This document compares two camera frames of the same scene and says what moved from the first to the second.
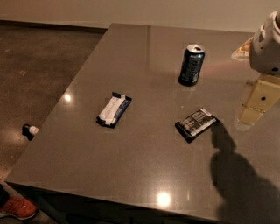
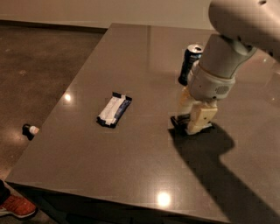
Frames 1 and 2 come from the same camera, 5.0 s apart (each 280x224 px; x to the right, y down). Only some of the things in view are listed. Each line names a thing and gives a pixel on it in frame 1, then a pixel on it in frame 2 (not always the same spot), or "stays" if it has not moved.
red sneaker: [18, 207] stays
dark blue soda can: [192, 64] stays
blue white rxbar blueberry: [114, 110] stays
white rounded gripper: [264, 53] -> [207, 84]
